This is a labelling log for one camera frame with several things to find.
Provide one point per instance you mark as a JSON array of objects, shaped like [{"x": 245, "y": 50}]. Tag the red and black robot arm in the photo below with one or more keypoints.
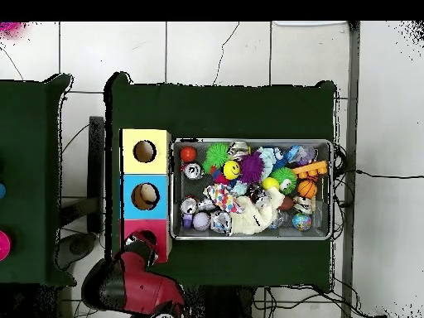
[{"x": 149, "y": 288}]

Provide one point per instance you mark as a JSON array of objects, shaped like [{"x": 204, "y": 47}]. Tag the wooden box with three holes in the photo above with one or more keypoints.
[{"x": 145, "y": 169}]

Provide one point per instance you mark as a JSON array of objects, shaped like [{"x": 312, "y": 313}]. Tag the silver mesh bin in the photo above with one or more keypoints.
[{"x": 323, "y": 212}]

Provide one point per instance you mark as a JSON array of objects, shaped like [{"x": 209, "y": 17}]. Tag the purple toy block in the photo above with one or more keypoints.
[{"x": 187, "y": 221}]

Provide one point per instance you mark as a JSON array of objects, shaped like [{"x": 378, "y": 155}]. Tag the crushed red can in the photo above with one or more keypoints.
[{"x": 188, "y": 206}]

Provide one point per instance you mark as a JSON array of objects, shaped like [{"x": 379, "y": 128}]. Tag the white baseball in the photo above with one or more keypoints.
[{"x": 201, "y": 221}]

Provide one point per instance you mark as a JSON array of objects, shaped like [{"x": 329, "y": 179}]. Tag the crushed black can silver lid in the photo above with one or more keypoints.
[{"x": 193, "y": 171}]

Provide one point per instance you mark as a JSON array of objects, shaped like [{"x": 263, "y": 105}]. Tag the white cloth with coloured dots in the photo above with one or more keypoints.
[{"x": 222, "y": 198}]

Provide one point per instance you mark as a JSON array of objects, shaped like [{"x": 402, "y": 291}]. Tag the red ball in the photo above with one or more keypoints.
[{"x": 188, "y": 154}]

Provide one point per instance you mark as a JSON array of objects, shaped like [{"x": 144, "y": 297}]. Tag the yellow smiley ball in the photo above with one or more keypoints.
[{"x": 231, "y": 170}]

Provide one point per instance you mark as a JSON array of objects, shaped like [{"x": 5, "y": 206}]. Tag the purple spiky rubber toy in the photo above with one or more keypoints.
[{"x": 251, "y": 167}]

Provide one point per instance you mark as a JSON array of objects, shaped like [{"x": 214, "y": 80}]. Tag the pink round object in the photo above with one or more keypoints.
[{"x": 4, "y": 245}]

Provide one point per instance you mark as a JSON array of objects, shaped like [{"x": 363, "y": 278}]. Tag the blue round object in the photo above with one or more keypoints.
[{"x": 2, "y": 191}]

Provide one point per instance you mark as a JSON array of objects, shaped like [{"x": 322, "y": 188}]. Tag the dark green table cloth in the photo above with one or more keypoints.
[
  {"x": 26, "y": 132},
  {"x": 215, "y": 109}
]

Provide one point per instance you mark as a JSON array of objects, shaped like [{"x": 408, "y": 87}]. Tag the orange basketball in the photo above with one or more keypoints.
[{"x": 307, "y": 188}]

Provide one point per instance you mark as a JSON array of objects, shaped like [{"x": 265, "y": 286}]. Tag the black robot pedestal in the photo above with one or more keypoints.
[{"x": 228, "y": 303}]

